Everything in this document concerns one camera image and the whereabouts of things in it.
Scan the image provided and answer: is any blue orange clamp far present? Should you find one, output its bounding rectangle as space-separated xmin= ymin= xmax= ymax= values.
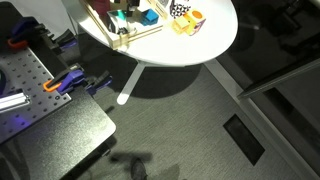
xmin=7 ymin=16 xmax=77 ymax=53

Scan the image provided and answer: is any black white patterned cube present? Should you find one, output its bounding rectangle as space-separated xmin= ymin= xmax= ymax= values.
xmin=169 ymin=0 xmax=191 ymax=18

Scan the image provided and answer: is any wooden tray box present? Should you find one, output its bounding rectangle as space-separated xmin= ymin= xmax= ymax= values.
xmin=78 ymin=0 xmax=168 ymax=49

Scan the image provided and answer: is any yellow foam cube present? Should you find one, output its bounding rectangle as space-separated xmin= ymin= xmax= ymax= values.
xmin=172 ymin=16 xmax=189 ymax=34

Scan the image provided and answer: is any blue orange clamp near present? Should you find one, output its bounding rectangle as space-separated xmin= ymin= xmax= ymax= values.
xmin=43 ymin=63 xmax=113 ymax=95

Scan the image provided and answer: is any blue foam cube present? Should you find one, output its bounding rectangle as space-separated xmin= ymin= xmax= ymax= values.
xmin=141 ymin=9 xmax=159 ymax=26

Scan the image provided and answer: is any magenta foam cube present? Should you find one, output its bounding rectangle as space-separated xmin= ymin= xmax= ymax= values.
xmin=93 ymin=0 xmax=110 ymax=14

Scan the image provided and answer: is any dark floor vent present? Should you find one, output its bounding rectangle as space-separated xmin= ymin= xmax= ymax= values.
xmin=223 ymin=114 xmax=265 ymax=166

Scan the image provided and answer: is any dark shoe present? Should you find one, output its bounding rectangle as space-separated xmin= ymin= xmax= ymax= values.
xmin=130 ymin=158 xmax=147 ymax=180

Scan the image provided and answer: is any perforated metal breadboard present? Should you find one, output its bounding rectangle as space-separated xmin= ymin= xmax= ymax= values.
xmin=0 ymin=48 xmax=71 ymax=144

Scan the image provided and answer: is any orange patterned foam cube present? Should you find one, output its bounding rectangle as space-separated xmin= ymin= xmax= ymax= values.
xmin=184 ymin=9 xmax=206 ymax=36

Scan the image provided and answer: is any white foam cube teal triangle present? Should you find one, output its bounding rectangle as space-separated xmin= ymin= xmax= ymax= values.
xmin=106 ymin=10 xmax=129 ymax=35

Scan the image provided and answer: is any white table leg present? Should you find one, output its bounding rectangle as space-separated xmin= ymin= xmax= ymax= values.
xmin=117 ymin=63 xmax=145 ymax=105

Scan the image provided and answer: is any blue orange clamp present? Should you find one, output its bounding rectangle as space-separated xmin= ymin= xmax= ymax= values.
xmin=7 ymin=16 xmax=77 ymax=53
xmin=43 ymin=63 xmax=113 ymax=95

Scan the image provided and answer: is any silver aluminium rail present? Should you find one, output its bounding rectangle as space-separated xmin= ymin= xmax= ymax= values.
xmin=0 ymin=93 xmax=31 ymax=112

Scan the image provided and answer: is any black table top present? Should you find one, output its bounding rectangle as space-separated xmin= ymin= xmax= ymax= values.
xmin=0 ymin=91 xmax=116 ymax=180

